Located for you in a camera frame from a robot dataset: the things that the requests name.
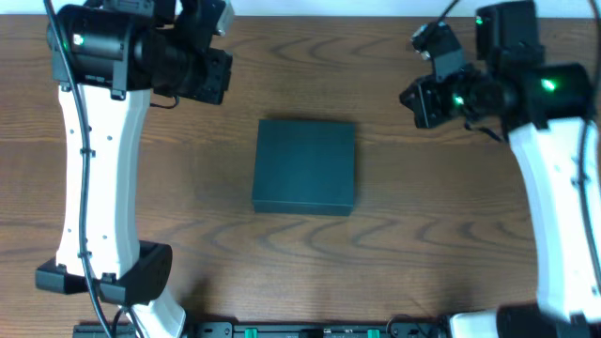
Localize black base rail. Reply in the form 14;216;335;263
72;319;452;338

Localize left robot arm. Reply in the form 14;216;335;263
35;0;235;337

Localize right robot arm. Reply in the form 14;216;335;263
399;1;600;337

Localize black box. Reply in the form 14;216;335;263
252;119;356;216

